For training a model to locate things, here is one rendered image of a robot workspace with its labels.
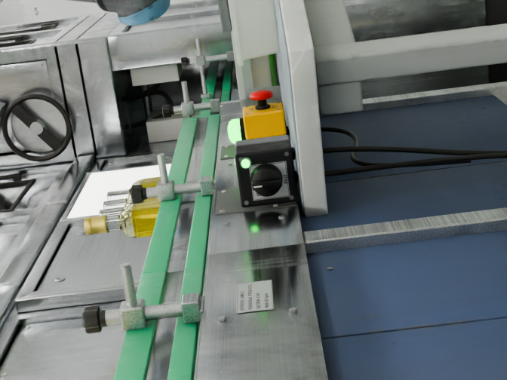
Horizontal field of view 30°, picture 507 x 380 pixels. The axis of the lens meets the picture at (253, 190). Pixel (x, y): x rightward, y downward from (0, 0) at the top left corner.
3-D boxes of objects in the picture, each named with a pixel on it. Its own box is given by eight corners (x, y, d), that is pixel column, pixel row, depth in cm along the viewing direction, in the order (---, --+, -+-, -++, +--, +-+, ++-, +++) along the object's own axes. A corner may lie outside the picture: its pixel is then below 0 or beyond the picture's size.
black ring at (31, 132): (79, 154, 295) (12, 161, 296) (67, 87, 289) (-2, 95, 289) (77, 157, 291) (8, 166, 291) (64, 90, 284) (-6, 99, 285)
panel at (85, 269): (205, 167, 271) (88, 181, 272) (204, 157, 270) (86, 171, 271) (188, 293, 185) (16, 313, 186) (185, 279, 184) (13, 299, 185)
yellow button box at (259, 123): (289, 139, 167) (247, 144, 167) (284, 98, 165) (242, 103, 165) (290, 149, 161) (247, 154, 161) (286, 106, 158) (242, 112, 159)
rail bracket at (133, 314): (207, 310, 107) (89, 323, 107) (198, 249, 104) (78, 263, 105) (205, 325, 103) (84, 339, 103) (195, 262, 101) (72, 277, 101)
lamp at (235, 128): (247, 139, 166) (229, 142, 166) (243, 114, 165) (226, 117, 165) (247, 146, 162) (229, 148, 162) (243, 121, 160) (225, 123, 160)
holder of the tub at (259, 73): (282, 116, 227) (250, 121, 227) (268, 1, 219) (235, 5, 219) (285, 133, 211) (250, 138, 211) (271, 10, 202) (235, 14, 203)
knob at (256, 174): (284, 191, 133) (285, 199, 130) (252, 195, 133) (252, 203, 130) (280, 161, 132) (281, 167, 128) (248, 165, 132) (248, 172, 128)
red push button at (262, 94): (251, 109, 164) (249, 90, 163) (274, 106, 164) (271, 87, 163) (251, 114, 160) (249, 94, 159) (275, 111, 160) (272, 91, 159)
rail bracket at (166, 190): (217, 188, 150) (134, 199, 151) (211, 145, 148) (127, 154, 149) (216, 197, 147) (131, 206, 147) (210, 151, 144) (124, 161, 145)
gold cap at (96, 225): (106, 231, 182) (84, 234, 182) (110, 234, 186) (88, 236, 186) (105, 212, 183) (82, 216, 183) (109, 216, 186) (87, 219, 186)
